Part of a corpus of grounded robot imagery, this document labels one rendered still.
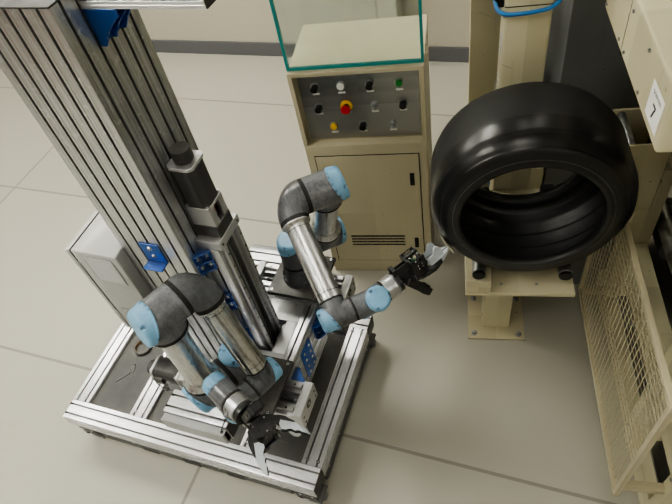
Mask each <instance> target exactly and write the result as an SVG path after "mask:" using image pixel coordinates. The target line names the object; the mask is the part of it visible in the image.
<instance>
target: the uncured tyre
mask: <svg viewBox="0 0 672 504"><path fill-rule="evenodd" d="M528 168H557V169H563V170H567V171H571V172H574V174H573V175H572V176H570V177H569V178H568V179H566V180H565V181H563V182H562V183H560V184H558V185H556V186H554V187H552V188H550V189H547V190H544V191H541V192H537V193H532V194H525V195H507V194H501V193H496V192H493V191H490V190H487V189H485V188H483V187H481V186H482V185H483V184H485V183H487V182H488V181H490V180H492V179H494V178H496V177H498V176H501V175H503V174H506V173H509V172H512V171H516V170H521V169H528ZM638 190H639V178H638V173H637V169H636V166H635V162H634V159H633V156H632V152H631V149H630V146H629V143H628V139H627V136H626V133H625V130H624V127H623V125H622V123H621V121H620V120H619V118H618V117H617V115H616V114H615V113H614V112H613V111H612V110H611V109H610V108H609V107H608V106H607V105H606V104H605V103H604V102H603V101H602V100H600V99H599V98H598V97H596V96H595V95H593V94H591V93H589V92H587V91H585V90H583V89H580V88H578V87H575V86H571V85H567V84H562V83H556V82H526V83H519V84H514V85H509V86H506V87H502V88H499V89H496V90H494V91H491V92H489V93H486V94H484V95H482V96H480V97H479V98H477V99H475V100H473V101H472V102H470V103H469V104H467V105H466V106H465V107H463V108H462V109H461V110H460V111H459V112H458V113H456V114H455V115H454V116H453V118H452V119H451V120H450V121H449V122H448V123H447V125H446V126H445V128H444V129H443V131H442V132H441V134H440V136H439V138H438V140H437V142H436V145H435V147H434V150H433V154H432V159H431V178H430V211H431V215H432V218H433V221H434V223H435V226H436V228H437V230H438V232H439V234H440V235H441V236H442V237H443V239H444V240H445V241H446V242H447V243H448V244H449V245H450V246H451V247H452V248H453V249H455V250H456V251H457V252H459V253H460V254H462V255H464V256H466V257H468V258H470V259H472V260H473V261H476V262H478V263H480V264H483V265H485V266H489V267H492V268H496V269H501V270H508V271H523V272H525V271H541V270H548V269H553V268H558V267H561V266H565V265H568V264H571V263H574V262H576V261H579V260H581V259H583V258H585V257H587V256H589V255H591V254H592V253H594V252H596V251H597V250H599V249H600V248H601V247H603V246H604V245H605V244H607V243H608V242H609V241H610V240H612V239H613V238H614V237H615V236H616V235H617V234H618V233H619V232H620V231H621V230H622V229H623V228H624V226H625V225H626V224H627V222H628V221H629V219H630V218H631V216H632V214H633V212H634V209H635V206H636V203H637V197H638Z"/></svg>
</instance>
